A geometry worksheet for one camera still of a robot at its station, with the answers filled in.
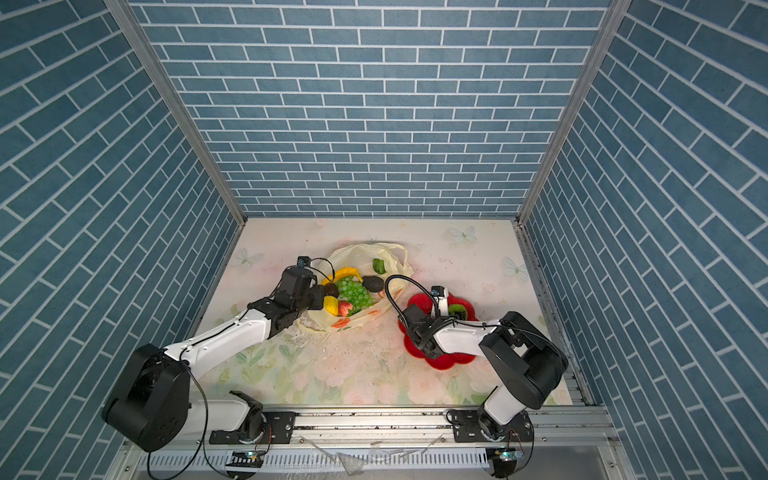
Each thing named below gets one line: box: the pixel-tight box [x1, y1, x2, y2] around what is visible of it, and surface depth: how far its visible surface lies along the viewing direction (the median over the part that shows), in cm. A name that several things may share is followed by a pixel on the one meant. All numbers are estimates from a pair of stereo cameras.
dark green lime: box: [373, 258, 386, 275], surface depth 102 cm
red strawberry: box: [339, 301, 353, 316], surface depth 93 cm
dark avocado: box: [362, 275, 384, 292], surface depth 98 cm
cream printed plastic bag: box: [298, 242, 414, 332], surface depth 93 cm
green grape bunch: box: [336, 276, 374, 317], surface depth 96 cm
